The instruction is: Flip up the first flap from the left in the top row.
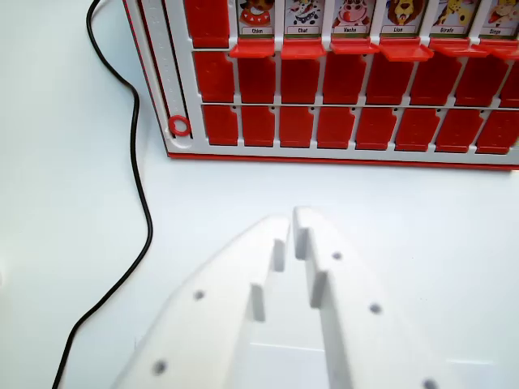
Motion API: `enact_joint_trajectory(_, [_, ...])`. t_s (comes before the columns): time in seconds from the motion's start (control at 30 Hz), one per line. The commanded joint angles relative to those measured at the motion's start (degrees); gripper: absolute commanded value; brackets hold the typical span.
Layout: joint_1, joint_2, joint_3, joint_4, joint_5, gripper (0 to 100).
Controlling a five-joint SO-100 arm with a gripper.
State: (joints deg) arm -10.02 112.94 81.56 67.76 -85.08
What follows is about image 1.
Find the red flap of frog card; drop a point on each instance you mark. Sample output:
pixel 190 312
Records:
pixel 207 22

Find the red and white game board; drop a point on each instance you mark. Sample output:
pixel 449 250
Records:
pixel 340 97

